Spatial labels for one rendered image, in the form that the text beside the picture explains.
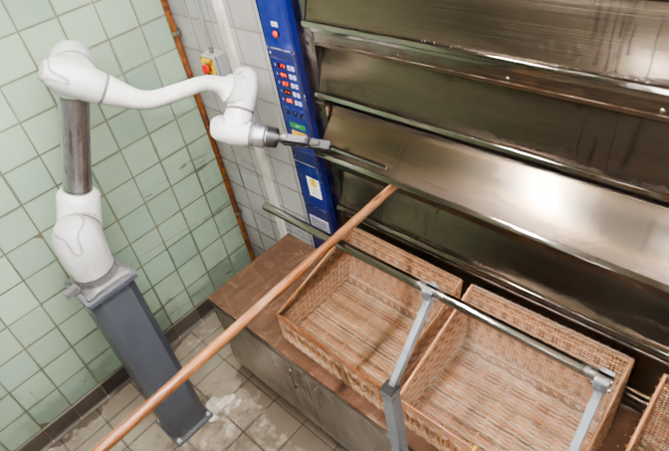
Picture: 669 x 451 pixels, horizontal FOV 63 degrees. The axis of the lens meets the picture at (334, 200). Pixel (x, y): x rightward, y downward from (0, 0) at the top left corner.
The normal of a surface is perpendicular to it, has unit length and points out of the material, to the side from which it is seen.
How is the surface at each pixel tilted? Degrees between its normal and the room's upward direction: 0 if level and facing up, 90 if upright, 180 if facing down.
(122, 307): 90
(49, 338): 90
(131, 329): 90
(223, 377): 0
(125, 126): 90
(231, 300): 0
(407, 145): 48
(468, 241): 70
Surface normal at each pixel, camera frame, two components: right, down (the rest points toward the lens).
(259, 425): -0.15, -0.78
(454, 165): -0.60, -0.12
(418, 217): -0.68, 0.24
